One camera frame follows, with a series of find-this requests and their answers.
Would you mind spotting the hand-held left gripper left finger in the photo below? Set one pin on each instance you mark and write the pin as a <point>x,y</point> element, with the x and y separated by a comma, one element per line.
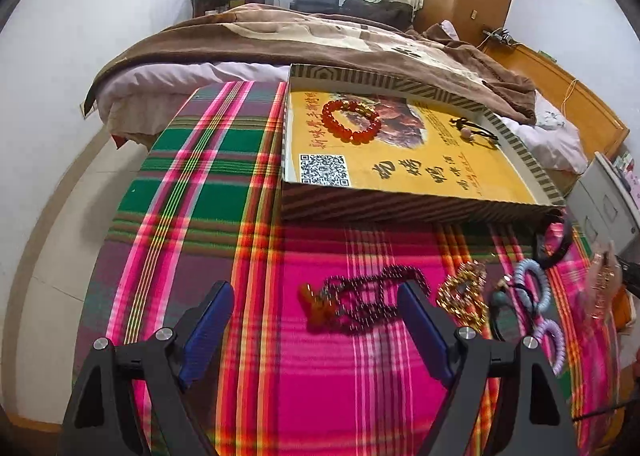
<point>207,326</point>

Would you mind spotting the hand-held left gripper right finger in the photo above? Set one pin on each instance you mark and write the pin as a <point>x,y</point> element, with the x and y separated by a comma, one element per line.
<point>425,326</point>

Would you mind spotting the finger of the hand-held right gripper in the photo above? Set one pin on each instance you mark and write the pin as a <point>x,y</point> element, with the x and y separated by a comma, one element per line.
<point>631,273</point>

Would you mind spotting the clear white hair claw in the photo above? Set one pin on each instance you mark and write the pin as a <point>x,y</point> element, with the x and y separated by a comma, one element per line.
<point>600,281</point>

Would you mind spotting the black wristband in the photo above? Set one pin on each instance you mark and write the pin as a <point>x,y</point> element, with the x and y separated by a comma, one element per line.
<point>565,246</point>

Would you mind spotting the yellow printed cardboard tray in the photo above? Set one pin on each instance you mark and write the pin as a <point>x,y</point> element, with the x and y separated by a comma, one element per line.
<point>400,170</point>

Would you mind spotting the grey nightstand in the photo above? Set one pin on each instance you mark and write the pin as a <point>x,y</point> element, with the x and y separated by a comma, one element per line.
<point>605,206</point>

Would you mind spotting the plaid pink green cloth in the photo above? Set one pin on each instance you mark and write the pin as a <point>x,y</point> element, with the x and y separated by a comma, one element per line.
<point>200,196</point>

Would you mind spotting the white floral pillow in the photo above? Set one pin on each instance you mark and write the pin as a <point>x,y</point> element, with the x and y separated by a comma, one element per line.
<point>550,135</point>

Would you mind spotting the wooden headboard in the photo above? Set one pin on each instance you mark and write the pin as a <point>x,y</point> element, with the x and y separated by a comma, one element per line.
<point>575,75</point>

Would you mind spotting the bed with pale sheet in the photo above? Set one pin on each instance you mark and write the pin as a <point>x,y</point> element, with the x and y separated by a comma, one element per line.
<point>175,80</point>

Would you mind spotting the power strip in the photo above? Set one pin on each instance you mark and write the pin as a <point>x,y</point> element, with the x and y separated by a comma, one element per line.
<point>497,35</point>

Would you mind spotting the pale pink pillow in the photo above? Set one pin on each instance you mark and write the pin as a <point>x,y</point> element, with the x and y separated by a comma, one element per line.
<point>448,29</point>

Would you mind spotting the brown paw print blanket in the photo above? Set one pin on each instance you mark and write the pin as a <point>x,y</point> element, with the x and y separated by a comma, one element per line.
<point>300,35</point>

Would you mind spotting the dark brown cloth heap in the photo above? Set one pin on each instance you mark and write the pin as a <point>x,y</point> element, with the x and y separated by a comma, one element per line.
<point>375,10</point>

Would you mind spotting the small desk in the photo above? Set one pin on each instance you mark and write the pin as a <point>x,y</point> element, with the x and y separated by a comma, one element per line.
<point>225,3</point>

